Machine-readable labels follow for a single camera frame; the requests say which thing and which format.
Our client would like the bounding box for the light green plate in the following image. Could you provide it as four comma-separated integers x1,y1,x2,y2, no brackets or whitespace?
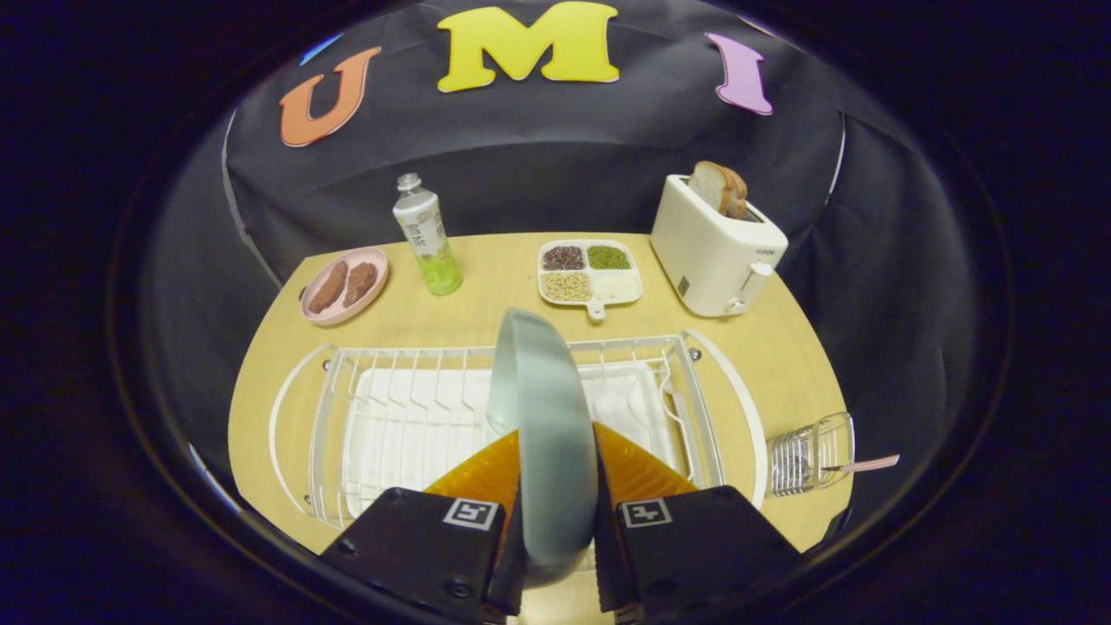
486,307,602,589

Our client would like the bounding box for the pink oval plate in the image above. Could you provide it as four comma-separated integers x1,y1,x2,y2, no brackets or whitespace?
299,247,390,326

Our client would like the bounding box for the brown meat patty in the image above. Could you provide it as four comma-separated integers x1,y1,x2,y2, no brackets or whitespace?
343,262,379,309
308,260,350,315

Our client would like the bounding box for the brown bread slice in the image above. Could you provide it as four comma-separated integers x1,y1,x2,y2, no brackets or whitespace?
687,161,749,220

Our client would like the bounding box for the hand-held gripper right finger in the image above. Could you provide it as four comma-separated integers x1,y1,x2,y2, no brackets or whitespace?
593,422,804,625

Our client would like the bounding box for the white divided dish with beans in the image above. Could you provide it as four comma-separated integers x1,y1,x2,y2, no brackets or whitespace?
537,240,644,322

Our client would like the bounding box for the spoon with pink checkered handle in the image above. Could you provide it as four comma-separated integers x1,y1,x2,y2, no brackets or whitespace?
775,451,901,487

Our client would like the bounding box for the metal wire basket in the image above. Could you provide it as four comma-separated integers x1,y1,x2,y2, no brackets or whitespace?
769,411,856,497

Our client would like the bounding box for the white toaster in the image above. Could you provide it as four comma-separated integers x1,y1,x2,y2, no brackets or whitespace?
649,174,790,319

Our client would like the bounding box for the clear bottle with green drink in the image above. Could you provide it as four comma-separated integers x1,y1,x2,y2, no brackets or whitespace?
392,173,463,297

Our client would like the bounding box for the white wire dish rack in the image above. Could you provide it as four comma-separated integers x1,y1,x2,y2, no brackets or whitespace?
267,328,770,530

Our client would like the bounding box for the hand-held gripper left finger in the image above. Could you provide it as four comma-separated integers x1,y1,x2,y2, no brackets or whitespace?
319,429,527,625

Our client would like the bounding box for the black backdrop cloth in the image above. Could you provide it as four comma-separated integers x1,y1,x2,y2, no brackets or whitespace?
143,0,1012,522

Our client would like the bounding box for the white drip tray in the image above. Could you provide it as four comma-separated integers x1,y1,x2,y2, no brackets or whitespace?
341,363,687,519

